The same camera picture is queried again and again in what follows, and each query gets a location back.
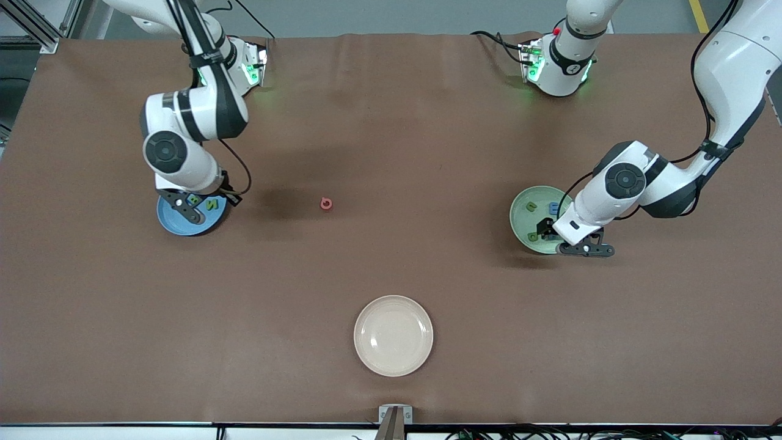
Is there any blue plate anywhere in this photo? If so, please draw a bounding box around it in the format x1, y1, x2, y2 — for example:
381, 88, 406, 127
157, 194, 228, 237

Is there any green plate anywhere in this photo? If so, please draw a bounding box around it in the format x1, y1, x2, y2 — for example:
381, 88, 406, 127
510, 186, 575, 255

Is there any beige plate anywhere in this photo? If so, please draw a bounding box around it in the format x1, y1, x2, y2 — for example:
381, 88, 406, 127
353, 295, 434, 378

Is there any brown table cover sheet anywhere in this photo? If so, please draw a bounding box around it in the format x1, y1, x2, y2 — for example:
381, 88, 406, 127
0, 32, 782, 425

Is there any black right base cable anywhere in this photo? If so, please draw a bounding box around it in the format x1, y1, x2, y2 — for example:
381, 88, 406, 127
205, 0, 276, 43

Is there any black base cable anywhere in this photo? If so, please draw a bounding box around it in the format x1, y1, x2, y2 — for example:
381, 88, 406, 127
470, 31, 526, 65
205, 0, 276, 43

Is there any bundle of black cables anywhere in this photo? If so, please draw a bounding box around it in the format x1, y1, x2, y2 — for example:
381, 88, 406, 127
446, 425, 782, 440

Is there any aluminium frame post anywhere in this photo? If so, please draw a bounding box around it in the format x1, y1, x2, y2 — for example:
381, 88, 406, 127
0, 0, 83, 54
755, 55, 782, 101

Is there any black left base cable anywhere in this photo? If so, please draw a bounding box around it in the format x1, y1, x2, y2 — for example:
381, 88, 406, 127
470, 31, 526, 65

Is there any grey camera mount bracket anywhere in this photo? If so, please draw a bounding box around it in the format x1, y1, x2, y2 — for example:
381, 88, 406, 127
378, 405, 414, 440

